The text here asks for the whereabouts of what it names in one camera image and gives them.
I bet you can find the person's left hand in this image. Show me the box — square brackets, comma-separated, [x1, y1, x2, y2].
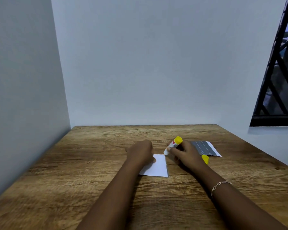
[125, 140, 156, 167]

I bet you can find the person's right hand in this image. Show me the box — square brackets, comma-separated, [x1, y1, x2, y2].
[167, 139, 207, 171]

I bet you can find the white paper sheet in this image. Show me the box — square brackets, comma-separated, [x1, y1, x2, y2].
[138, 154, 169, 178]

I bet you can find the white glue stick yellow base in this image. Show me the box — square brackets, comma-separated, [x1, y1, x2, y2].
[163, 136, 183, 156]

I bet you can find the person's right forearm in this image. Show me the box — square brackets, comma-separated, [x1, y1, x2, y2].
[192, 164, 288, 230]

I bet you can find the person's left forearm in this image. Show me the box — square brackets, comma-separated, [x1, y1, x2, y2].
[76, 162, 144, 230]

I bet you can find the grey striped paper sheet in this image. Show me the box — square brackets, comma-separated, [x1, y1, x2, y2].
[190, 141, 222, 157]

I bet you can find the black window grille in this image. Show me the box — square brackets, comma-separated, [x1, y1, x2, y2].
[250, 0, 288, 127]

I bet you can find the silver chain bracelet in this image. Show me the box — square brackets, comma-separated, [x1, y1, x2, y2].
[211, 180, 233, 197]

